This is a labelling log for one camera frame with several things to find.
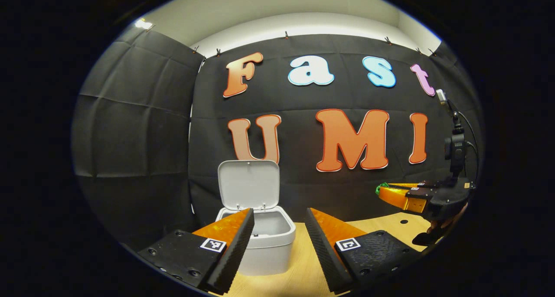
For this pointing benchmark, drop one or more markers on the black backdrop cloth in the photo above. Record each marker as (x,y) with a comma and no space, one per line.
(295,102)

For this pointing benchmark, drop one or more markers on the ceiling light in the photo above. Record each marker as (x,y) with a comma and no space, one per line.
(143,24)

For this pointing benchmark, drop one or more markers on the wooden desktop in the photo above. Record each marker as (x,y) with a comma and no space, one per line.
(301,271)

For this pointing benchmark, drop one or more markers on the white desktop garbage bin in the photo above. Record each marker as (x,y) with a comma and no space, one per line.
(269,249)

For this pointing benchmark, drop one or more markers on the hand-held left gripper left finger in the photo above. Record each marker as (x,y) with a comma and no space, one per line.
(232,258)

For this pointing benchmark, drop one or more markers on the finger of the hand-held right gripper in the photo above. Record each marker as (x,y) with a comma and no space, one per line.
(396,199)
(407,185)

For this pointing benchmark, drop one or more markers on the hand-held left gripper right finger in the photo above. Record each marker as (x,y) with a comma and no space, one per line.
(325,256)

